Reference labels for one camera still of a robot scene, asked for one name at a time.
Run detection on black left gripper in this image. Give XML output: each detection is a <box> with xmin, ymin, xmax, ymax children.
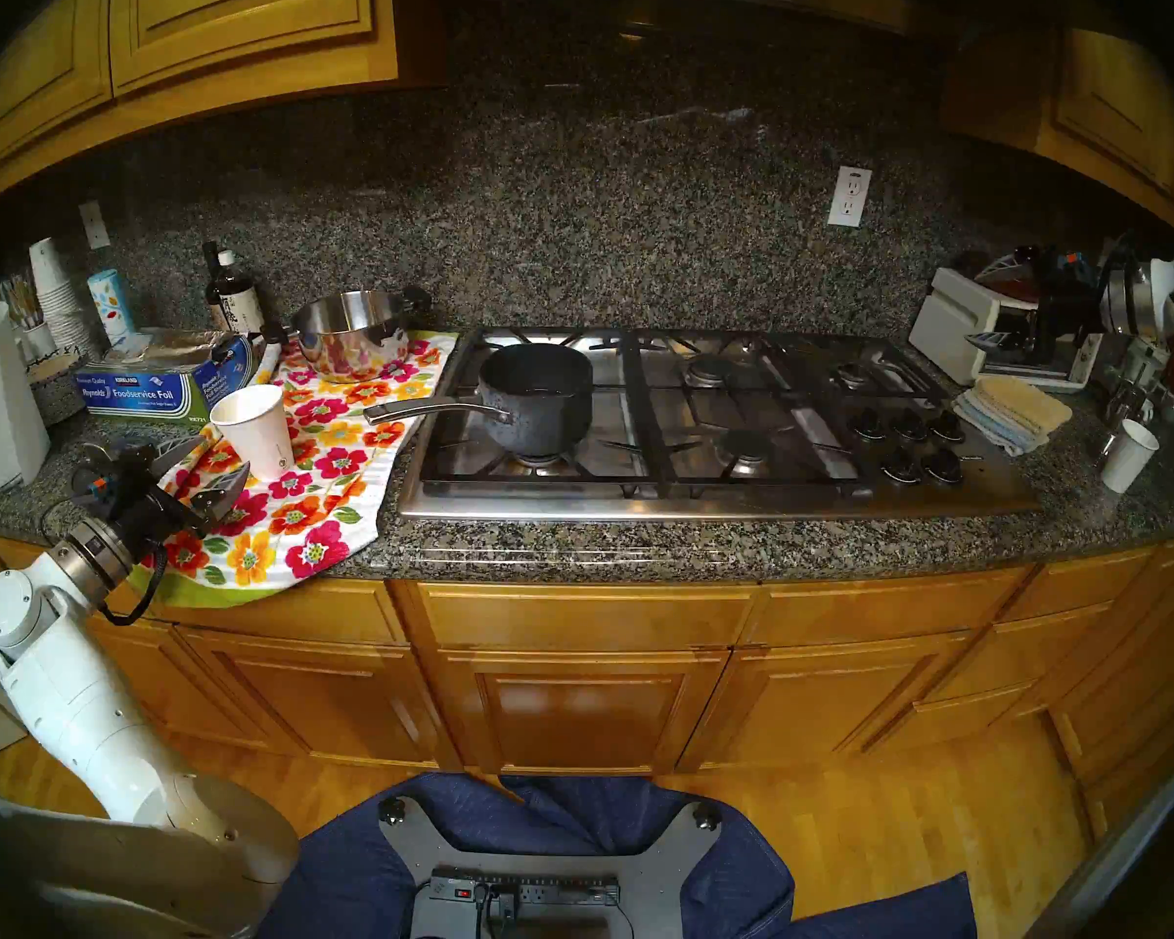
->
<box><xmin>108</xmin><ymin>434</ymin><xmax>253</xmax><ymax>561</ymax></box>

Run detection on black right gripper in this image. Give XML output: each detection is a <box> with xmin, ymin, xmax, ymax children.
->
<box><xmin>967</xmin><ymin>250</ymin><xmax>1105</xmax><ymax>361</ymax></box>

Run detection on white paper water cup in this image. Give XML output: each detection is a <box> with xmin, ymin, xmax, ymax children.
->
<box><xmin>209</xmin><ymin>384</ymin><xmax>296</xmax><ymax>481</ymax></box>

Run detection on colourful patterned paper cup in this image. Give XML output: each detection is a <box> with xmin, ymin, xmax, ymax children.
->
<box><xmin>86</xmin><ymin>269</ymin><xmax>136</xmax><ymax>346</ymax></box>

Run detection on small white paper cup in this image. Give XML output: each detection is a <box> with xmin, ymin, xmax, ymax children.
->
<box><xmin>1101</xmin><ymin>419</ymin><xmax>1160</xmax><ymax>494</ymax></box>

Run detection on stainless steel stock pot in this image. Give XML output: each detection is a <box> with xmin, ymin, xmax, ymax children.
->
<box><xmin>262</xmin><ymin>287</ymin><xmax>433</xmax><ymax>382</ymax></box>

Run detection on white cup holding wooden sticks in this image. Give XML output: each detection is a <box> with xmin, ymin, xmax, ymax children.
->
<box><xmin>0</xmin><ymin>272</ymin><xmax>58</xmax><ymax>361</ymax></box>

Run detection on white toaster oven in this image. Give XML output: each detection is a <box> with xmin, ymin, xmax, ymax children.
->
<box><xmin>908</xmin><ymin>267</ymin><xmax>1102</xmax><ymax>392</ymax></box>

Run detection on blue aluminium foil box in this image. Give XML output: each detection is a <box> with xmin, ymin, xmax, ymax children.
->
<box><xmin>73</xmin><ymin>328</ymin><xmax>255</xmax><ymax>426</ymax></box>

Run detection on yellow folded dishcloth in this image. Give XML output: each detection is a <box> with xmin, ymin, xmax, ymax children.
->
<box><xmin>973</xmin><ymin>375</ymin><xmax>1074</xmax><ymax>434</ymax></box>

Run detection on dark round lid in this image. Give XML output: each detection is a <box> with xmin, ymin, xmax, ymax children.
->
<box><xmin>67</xmin><ymin>441</ymin><xmax>133</xmax><ymax>513</ymax></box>

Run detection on stacked yellow blue cloths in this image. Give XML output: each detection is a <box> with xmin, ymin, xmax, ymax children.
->
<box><xmin>954</xmin><ymin>389</ymin><xmax>1038</xmax><ymax>457</ymax></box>

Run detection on floral kitchen towel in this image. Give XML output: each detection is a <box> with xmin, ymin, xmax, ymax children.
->
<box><xmin>127</xmin><ymin>331</ymin><xmax>459</xmax><ymax>610</ymax></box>

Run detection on small black burner grate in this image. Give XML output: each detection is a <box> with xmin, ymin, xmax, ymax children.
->
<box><xmin>788</xmin><ymin>338</ymin><xmax>945</xmax><ymax>408</ymax></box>

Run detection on patterned grey bowl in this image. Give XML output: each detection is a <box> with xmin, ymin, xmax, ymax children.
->
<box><xmin>24</xmin><ymin>352</ymin><xmax>87</xmax><ymax>427</ymax></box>

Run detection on dark bottle with white label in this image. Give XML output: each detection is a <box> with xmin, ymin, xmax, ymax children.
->
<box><xmin>210</xmin><ymin>250</ymin><xmax>265</xmax><ymax>336</ymax></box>

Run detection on stack of white paper cups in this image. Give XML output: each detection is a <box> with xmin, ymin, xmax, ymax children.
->
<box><xmin>27</xmin><ymin>238</ymin><xmax>97</xmax><ymax>356</ymax></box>

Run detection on large black burner grate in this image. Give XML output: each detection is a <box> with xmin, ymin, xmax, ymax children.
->
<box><xmin>621</xmin><ymin>331</ymin><xmax>877</xmax><ymax>486</ymax></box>
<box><xmin>421</xmin><ymin>329</ymin><xmax>661</xmax><ymax>488</ymax></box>

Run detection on stainless steel gas cooktop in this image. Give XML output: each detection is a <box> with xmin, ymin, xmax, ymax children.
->
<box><xmin>396</xmin><ymin>326</ymin><xmax>1038</xmax><ymax>522</ymax></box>

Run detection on wooden base cabinets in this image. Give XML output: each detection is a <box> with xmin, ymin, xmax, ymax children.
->
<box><xmin>0</xmin><ymin>526</ymin><xmax>1174</xmax><ymax>840</ymax></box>

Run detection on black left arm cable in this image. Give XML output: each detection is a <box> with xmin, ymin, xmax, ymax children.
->
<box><xmin>39</xmin><ymin>497</ymin><xmax>169</xmax><ymax>627</ymax></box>

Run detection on white wall power outlet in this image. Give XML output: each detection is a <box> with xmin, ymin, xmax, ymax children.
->
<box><xmin>828</xmin><ymin>165</ymin><xmax>874</xmax><ymax>229</ymax></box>

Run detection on wooden wall cabinet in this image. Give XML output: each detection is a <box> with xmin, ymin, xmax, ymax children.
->
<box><xmin>0</xmin><ymin>0</ymin><xmax>399</xmax><ymax>214</ymax></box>
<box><xmin>939</xmin><ymin>22</ymin><xmax>1174</xmax><ymax>248</ymax></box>

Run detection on dark saucepan with steel handle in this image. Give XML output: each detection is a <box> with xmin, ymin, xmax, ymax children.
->
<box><xmin>364</xmin><ymin>342</ymin><xmax>596</xmax><ymax>459</ymax></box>

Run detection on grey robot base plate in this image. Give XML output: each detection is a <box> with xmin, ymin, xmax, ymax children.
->
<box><xmin>379</xmin><ymin>795</ymin><xmax>723</xmax><ymax>939</ymax></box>

